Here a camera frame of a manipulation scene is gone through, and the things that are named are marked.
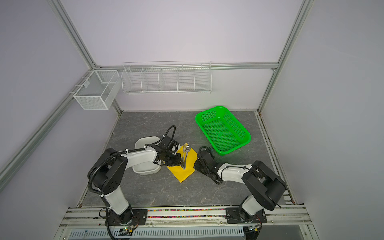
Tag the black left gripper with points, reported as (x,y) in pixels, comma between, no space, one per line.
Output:
(177,162)

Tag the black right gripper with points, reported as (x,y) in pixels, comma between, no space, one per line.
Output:
(196,166)

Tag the silver fork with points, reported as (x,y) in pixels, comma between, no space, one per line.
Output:
(184,157)

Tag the silver spoon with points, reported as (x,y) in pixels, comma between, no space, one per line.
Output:
(188,148)

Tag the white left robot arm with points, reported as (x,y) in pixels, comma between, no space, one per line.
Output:
(105,176)

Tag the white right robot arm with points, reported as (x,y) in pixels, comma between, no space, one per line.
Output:
(265,186)

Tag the white plastic cutlery tray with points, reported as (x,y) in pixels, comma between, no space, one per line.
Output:
(146,165)

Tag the green plastic perforated basket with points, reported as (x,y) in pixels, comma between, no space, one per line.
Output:
(223,130)

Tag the small white mesh basket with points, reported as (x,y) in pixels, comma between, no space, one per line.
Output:
(99,90)

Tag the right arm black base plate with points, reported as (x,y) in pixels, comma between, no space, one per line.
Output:
(238,216)

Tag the white slotted cable duct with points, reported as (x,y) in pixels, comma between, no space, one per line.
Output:
(157,233)

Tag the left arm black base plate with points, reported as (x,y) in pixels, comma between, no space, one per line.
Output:
(135,217)

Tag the long white wire rack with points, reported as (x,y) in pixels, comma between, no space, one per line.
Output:
(167,77)

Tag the aluminium enclosure frame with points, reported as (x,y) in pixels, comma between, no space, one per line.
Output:
(52,142)

